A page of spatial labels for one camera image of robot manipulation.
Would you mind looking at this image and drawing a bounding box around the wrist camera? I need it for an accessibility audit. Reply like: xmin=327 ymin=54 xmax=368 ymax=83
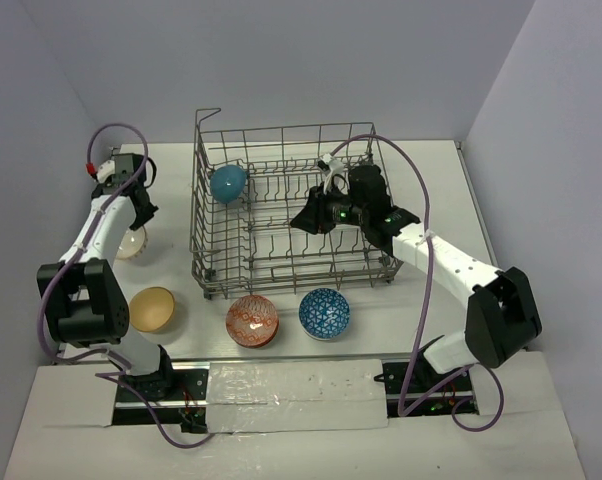
xmin=317 ymin=154 xmax=344 ymax=195
xmin=86 ymin=153 xmax=143 ymax=188

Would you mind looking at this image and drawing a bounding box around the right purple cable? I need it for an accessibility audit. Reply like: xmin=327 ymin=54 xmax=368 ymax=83
xmin=325 ymin=133 xmax=506 ymax=432

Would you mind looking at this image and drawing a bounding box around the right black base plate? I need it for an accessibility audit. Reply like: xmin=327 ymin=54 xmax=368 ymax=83
xmin=374 ymin=360 xmax=478 ymax=418

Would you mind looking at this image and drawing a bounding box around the red patterned bowl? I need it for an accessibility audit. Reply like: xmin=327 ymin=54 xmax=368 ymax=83
xmin=225 ymin=295 xmax=280 ymax=348

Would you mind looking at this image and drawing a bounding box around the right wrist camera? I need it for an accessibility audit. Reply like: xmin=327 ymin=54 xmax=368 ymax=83
xmin=317 ymin=154 xmax=344 ymax=195

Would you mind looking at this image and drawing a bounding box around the yellow bowl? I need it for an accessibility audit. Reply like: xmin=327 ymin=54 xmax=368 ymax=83
xmin=129 ymin=287 xmax=176 ymax=333

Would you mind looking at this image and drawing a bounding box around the plain blue bowl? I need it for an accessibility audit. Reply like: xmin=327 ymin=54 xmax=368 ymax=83
xmin=210 ymin=165 xmax=247 ymax=204

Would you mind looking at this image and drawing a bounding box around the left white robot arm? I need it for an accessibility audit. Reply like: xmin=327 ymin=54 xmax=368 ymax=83
xmin=37 ymin=179 xmax=177 ymax=401

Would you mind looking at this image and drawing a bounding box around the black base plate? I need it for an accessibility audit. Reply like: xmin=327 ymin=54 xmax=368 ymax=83
xmin=374 ymin=360 xmax=478 ymax=418
xmin=112 ymin=364 xmax=209 ymax=434

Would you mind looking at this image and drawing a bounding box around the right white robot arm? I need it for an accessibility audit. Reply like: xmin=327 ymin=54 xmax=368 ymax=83
xmin=290 ymin=165 xmax=542 ymax=391

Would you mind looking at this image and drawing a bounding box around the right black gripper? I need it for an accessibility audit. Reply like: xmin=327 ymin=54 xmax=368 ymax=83
xmin=291 ymin=181 xmax=369 ymax=234

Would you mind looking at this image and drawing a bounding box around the blue patterned bowl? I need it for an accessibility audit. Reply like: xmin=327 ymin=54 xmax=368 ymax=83
xmin=298 ymin=288 xmax=351 ymax=341

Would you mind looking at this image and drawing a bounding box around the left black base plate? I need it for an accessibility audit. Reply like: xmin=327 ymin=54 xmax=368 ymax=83
xmin=112 ymin=364 xmax=209 ymax=434

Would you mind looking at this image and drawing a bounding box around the grey wire dish rack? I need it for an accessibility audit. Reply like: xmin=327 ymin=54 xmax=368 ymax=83
xmin=189 ymin=108 xmax=401 ymax=299

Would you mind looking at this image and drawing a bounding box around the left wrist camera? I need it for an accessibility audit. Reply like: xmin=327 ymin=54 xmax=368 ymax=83
xmin=86 ymin=153 xmax=143 ymax=188

